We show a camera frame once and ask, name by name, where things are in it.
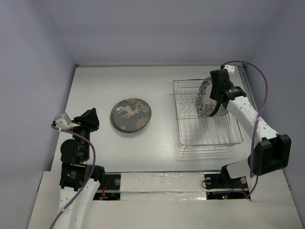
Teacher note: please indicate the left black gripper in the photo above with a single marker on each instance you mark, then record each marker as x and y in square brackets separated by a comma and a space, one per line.
[89, 119]

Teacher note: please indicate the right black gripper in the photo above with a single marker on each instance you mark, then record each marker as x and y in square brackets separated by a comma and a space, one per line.
[219, 81]

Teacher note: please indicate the mint green flower plate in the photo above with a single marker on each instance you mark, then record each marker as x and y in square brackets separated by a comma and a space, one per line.
[222, 111]

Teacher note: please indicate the blue floral white plate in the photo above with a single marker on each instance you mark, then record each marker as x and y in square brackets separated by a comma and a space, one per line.
[204, 104]

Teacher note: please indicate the plain teal plate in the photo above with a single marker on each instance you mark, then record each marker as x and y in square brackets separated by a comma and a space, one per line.
[130, 127]

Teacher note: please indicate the grey reindeer plate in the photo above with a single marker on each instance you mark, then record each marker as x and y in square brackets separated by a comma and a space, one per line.
[131, 109]

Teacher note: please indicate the red teal flower plate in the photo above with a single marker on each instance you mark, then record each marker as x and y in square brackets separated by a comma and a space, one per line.
[217, 108]

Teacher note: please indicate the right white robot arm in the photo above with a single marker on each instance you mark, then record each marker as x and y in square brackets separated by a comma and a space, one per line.
[270, 150]

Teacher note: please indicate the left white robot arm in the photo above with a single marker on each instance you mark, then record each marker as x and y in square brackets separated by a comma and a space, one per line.
[80, 176]

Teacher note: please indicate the white foam block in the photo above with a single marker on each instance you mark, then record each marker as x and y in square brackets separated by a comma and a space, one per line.
[162, 186]

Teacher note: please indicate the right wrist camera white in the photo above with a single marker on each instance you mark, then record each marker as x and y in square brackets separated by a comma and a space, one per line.
[229, 68]

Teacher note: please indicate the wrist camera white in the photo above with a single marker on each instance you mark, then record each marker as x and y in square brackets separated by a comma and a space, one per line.
[229, 68]
[63, 121]

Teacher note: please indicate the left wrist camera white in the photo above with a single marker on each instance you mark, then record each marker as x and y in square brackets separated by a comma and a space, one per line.
[63, 121]

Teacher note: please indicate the metal wire dish rack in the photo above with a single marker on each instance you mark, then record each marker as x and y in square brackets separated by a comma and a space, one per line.
[198, 134]

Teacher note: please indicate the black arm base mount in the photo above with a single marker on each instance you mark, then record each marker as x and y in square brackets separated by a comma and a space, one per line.
[220, 180]

